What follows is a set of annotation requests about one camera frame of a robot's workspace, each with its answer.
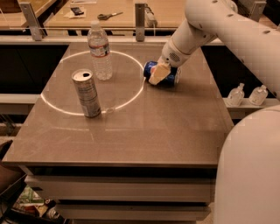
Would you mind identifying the black phone on paper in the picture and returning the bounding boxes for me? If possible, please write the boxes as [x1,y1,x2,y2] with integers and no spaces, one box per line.
[71,7,84,16]

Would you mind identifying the cabinet drawer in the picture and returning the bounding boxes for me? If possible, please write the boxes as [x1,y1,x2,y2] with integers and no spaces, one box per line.
[55,204,211,221]
[25,176,214,203]

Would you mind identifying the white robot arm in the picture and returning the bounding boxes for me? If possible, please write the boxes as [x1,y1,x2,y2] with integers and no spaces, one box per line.
[150,0,280,224]

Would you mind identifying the metal post left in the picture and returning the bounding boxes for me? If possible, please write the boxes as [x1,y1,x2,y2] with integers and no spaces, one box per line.
[19,2,44,41]

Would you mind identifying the clear sanitizer bottle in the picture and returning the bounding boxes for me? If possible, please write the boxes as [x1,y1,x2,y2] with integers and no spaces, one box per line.
[227,83,244,107]
[248,85,268,106]

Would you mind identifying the clear sanitizer bottle right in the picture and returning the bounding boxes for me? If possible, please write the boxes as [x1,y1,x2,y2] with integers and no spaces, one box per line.
[248,85,268,106]

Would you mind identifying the silver energy drink can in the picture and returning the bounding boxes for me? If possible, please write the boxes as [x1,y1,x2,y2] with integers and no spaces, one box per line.
[72,69,101,117]

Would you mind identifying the white power strip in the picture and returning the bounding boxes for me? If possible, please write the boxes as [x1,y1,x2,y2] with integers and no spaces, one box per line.
[144,7,158,28]

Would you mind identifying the clear sanitizer bottle left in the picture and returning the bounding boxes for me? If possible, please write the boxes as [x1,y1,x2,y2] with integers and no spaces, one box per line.
[227,83,244,107]

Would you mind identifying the metal post right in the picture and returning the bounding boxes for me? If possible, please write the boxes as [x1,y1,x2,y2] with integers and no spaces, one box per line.
[249,0,266,22]

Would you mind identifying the metal post middle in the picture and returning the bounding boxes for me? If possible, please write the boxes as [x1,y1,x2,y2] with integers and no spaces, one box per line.
[135,3,145,42]

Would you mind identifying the clear plastic water bottle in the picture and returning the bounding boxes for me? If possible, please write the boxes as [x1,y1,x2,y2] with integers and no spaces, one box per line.
[87,20,113,81]

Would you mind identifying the blue pepsi can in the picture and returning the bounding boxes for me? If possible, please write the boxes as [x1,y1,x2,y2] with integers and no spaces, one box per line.
[143,61,180,87]

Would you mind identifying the bin with colourful packages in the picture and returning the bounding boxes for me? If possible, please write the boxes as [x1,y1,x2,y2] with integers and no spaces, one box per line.
[13,185,61,221]

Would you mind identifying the scissors with black handles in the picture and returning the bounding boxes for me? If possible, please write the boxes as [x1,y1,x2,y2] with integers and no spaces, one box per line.
[97,12,123,20]

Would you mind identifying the upper cabinet drawer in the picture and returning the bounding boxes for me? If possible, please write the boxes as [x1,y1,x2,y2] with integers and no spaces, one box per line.
[25,176,214,203]

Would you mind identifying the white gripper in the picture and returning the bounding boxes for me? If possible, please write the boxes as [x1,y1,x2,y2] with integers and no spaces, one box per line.
[149,37,198,85]

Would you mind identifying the lower cabinet drawer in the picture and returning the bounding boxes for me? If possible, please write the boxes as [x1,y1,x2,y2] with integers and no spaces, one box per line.
[55,204,211,221]

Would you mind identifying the metal post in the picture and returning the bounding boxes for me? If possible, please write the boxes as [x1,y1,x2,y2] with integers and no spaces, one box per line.
[19,2,44,41]
[249,0,266,22]
[135,3,145,42]

